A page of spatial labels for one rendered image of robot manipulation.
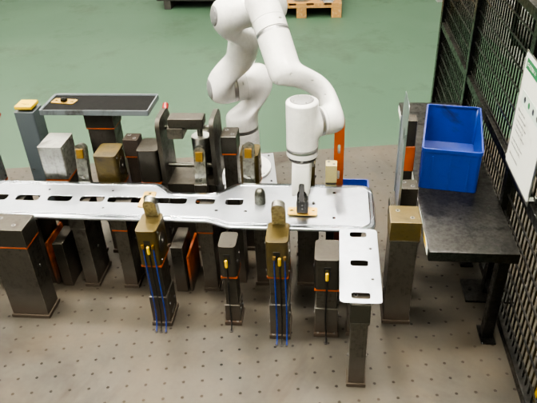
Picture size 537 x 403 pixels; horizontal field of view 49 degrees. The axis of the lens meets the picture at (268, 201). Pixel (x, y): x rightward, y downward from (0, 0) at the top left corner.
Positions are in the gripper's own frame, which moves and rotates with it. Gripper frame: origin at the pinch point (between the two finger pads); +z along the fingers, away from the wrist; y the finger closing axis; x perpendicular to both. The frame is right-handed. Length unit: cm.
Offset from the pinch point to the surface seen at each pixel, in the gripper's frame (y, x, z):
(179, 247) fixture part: 1.3, -36.9, 15.9
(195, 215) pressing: 2.5, -30.5, 3.2
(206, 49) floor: -425, -116, 104
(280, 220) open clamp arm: 12.4, -5.3, -3.0
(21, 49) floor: -428, -310, 105
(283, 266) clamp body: 20.0, -4.1, 6.4
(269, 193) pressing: -9.7, -10.3, 3.2
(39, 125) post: -37, -92, -5
